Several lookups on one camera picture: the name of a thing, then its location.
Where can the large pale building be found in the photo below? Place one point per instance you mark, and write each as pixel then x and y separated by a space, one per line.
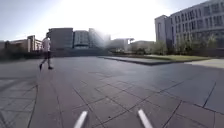
pixel 196 25

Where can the row of small trees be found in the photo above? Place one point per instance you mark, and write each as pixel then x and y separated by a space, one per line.
pixel 186 45

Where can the person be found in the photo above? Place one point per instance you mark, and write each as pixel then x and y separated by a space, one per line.
pixel 46 50

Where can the grey paved plaza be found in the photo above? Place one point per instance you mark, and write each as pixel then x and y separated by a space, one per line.
pixel 113 86

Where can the robot's own part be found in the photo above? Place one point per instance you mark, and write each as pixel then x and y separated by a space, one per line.
pixel 145 118
pixel 80 120

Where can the cluster of distant buildings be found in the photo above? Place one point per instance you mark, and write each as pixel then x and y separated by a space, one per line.
pixel 80 40

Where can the low brown building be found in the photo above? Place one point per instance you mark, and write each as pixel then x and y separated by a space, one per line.
pixel 25 45

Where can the raised grass bed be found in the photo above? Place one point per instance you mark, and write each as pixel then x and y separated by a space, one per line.
pixel 166 58

